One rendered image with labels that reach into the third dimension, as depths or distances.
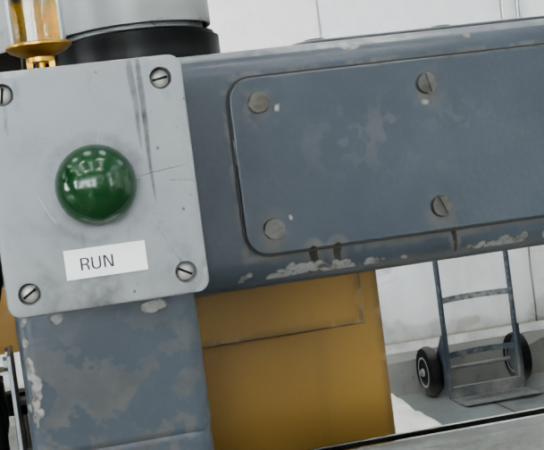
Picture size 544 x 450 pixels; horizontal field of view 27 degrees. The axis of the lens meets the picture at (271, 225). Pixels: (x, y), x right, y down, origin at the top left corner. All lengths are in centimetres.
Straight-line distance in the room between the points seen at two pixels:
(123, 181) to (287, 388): 40
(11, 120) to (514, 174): 22
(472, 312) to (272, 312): 538
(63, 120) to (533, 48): 22
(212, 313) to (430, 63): 28
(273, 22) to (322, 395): 508
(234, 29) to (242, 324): 508
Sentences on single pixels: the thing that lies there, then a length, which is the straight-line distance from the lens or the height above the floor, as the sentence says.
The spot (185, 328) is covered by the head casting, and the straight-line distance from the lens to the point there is 47.
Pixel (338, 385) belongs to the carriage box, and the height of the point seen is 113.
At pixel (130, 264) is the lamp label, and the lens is 42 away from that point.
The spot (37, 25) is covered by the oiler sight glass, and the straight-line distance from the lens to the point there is 49.
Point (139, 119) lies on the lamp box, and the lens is 42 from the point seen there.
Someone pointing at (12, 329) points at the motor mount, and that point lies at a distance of 85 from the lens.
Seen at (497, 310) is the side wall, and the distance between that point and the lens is 615.
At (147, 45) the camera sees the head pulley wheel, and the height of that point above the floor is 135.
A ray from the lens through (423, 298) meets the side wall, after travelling 600.
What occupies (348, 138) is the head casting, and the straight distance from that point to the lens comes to 49.
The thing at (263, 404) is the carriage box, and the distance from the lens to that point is 79.
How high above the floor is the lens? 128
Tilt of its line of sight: 3 degrees down
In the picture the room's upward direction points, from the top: 7 degrees counter-clockwise
